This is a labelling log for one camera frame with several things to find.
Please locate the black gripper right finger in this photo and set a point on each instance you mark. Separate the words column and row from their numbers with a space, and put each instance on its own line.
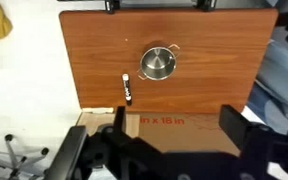
column 233, row 123

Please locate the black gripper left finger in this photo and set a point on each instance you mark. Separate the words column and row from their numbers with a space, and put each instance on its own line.
column 119, row 118

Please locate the black and white marker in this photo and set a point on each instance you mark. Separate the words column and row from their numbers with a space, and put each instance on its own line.
column 127, row 89

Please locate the small steel pot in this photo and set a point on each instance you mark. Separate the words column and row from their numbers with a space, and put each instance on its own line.
column 158, row 63

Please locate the brown cardboard box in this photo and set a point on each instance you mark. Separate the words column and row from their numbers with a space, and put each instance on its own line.
column 187, row 135

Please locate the grey office chair base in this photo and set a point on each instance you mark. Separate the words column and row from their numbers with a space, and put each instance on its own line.
column 14, row 156

